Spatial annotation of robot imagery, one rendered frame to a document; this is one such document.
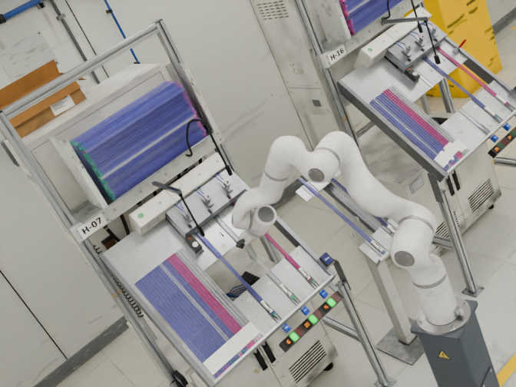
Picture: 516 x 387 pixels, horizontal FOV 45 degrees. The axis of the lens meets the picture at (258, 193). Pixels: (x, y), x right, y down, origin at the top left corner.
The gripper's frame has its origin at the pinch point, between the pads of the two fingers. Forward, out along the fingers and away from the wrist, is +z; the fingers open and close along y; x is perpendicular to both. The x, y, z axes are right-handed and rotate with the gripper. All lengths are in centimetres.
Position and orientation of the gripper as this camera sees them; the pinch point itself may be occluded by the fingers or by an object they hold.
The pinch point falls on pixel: (248, 239)
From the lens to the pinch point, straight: 257.2
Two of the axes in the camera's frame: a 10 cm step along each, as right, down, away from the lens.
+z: -2.2, 3.5, 9.1
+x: 6.5, 7.5, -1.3
